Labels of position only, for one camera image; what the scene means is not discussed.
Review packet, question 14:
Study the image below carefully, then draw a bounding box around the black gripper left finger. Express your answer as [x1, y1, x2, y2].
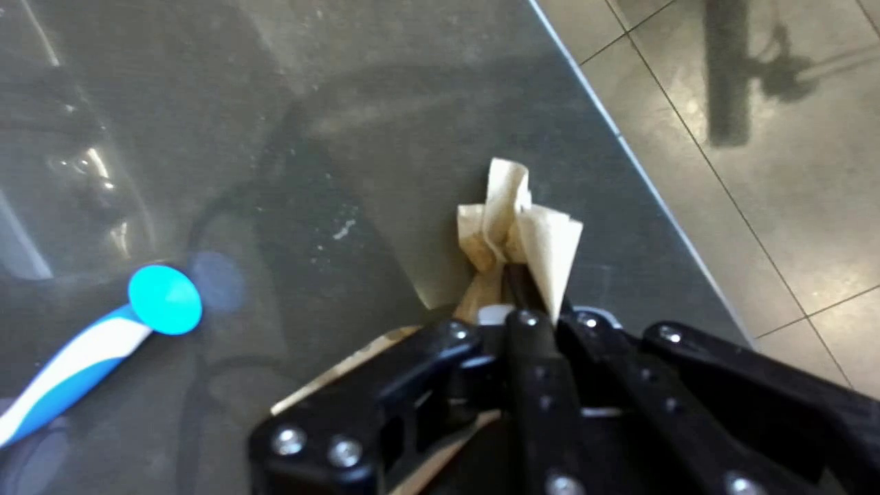
[244, 260, 588, 495]

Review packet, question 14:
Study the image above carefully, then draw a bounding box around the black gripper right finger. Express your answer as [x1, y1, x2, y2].
[558, 309, 880, 495]

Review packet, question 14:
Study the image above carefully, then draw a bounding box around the blue white dish brush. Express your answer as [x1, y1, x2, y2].
[0, 260, 207, 452]

